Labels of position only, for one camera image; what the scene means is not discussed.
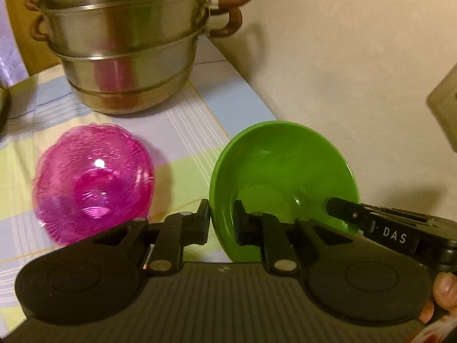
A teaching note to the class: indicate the stainless steel kettle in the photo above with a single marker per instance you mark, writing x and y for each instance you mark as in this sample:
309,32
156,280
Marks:
6,102

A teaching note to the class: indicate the pastel checked tablecloth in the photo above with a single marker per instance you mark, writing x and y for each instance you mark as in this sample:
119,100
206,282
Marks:
184,136

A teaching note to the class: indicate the stainless steel steamer pot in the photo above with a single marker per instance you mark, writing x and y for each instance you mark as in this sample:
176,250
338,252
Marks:
125,56

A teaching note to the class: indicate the right hand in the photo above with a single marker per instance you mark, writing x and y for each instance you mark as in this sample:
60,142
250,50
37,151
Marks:
444,292

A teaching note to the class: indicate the clear pink floral glass plate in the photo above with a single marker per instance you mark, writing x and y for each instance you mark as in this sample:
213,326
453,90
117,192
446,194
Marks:
92,178

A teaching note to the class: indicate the green plastic bowl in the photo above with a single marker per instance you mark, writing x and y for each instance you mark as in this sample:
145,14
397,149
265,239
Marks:
280,168

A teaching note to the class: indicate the wooden door panel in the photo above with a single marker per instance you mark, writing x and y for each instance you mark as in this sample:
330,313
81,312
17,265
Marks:
36,56

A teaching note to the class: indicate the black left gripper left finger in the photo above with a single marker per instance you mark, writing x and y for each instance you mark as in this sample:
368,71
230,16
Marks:
166,241

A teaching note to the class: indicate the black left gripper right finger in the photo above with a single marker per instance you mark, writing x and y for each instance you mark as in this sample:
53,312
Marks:
266,232

